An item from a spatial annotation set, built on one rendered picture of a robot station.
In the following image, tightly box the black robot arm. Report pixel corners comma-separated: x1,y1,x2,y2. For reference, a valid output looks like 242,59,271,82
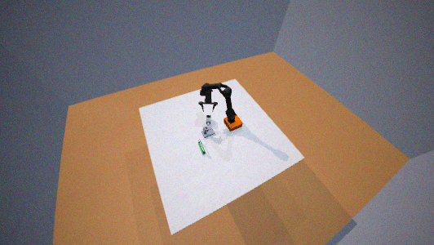
200,82,236,124

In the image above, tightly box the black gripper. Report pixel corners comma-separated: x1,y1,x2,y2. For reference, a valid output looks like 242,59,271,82
198,96,218,112

